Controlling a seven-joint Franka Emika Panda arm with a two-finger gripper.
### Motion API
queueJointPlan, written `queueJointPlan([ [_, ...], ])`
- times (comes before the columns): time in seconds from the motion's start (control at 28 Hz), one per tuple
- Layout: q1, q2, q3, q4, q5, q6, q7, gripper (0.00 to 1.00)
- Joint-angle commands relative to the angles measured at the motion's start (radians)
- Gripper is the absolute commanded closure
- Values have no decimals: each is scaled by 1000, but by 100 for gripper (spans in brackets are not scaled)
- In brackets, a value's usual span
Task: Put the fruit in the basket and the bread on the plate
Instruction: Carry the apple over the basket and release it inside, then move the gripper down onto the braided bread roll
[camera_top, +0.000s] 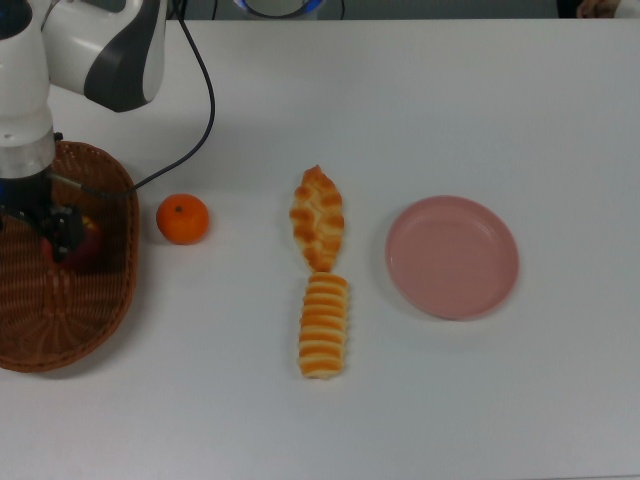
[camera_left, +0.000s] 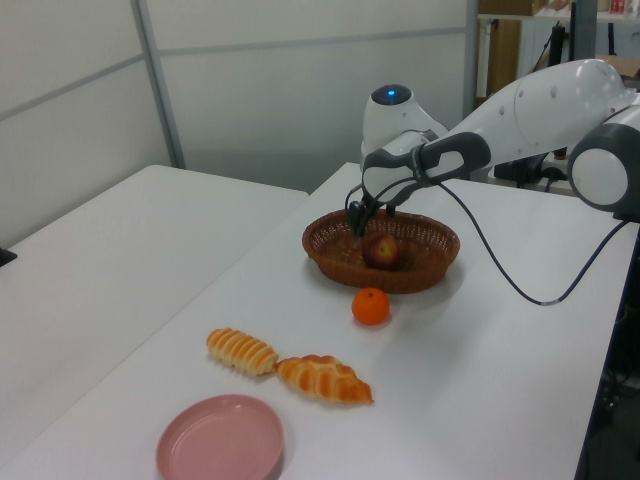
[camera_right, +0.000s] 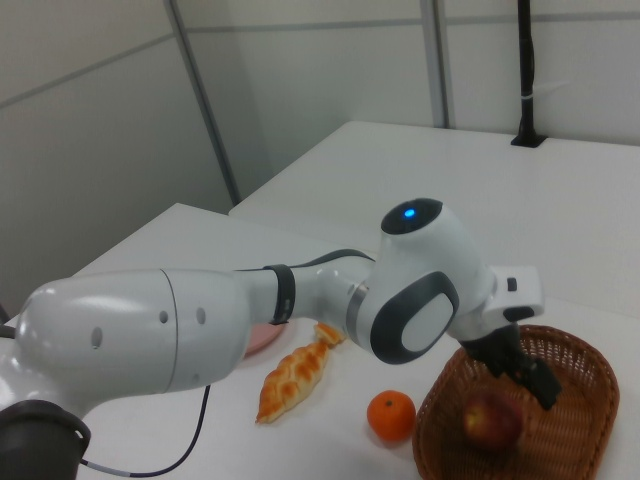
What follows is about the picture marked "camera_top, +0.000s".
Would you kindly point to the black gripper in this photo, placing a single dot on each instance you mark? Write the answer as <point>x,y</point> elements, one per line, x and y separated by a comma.
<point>25,195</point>

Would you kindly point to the red apple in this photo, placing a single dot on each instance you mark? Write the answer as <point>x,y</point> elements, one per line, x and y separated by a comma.
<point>91,245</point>

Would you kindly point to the orange mandarin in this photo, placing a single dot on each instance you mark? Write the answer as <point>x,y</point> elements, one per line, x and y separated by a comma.
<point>182,220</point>

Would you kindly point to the leaf-shaped braided bread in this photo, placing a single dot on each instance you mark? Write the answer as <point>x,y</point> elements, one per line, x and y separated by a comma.
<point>320,225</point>

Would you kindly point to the long striped bread roll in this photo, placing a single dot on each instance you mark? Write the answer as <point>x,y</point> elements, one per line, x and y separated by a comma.
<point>324,330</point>

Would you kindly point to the white blue-ringed robot base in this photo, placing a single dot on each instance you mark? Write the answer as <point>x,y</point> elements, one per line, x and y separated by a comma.
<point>280,7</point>

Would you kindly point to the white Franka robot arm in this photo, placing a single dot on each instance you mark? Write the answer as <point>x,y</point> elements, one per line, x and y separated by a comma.
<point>30,75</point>

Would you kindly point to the brown woven basket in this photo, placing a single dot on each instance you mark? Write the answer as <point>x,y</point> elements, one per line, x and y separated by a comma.
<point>75,325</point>

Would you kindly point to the pink plate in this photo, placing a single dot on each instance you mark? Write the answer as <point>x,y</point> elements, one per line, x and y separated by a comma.
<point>450,257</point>

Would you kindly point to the person's hand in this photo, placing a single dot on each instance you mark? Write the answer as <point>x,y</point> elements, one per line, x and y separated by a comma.
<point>595,7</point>

